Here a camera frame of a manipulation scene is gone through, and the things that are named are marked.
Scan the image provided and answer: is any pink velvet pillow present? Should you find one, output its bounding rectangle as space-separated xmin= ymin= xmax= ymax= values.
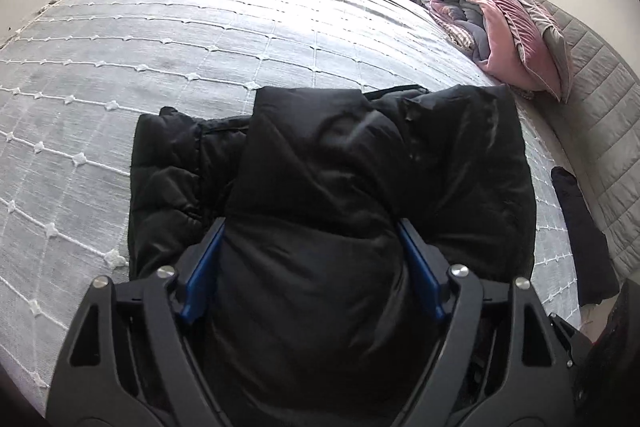
xmin=467 ymin=0 xmax=563 ymax=94

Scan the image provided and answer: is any black puffer jacket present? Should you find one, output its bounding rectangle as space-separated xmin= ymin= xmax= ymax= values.
xmin=129 ymin=83 xmax=538 ymax=427

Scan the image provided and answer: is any grey velvet pillow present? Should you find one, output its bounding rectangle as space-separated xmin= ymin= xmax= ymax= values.
xmin=502 ymin=0 xmax=573 ymax=104

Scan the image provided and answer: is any folded pink quilt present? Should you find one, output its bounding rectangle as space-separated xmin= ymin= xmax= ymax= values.
xmin=417 ymin=0 xmax=493 ymax=72

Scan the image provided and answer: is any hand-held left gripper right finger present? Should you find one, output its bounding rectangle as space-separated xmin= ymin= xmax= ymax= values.
xmin=397 ymin=217 xmax=576 ymax=408

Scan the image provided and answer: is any grey padded headboard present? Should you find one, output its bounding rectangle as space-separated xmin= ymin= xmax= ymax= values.
xmin=530 ymin=0 xmax=640 ymax=279

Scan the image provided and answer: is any black cloth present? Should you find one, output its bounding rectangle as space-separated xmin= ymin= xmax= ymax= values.
xmin=550 ymin=166 xmax=621 ymax=308

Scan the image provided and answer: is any bed with grey grid bedspread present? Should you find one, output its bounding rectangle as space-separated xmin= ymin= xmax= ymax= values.
xmin=0 ymin=0 xmax=583 ymax=403

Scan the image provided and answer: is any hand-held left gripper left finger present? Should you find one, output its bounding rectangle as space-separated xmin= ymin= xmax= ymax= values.
xmin=47 ymin=217 xmax=228 ymax=408

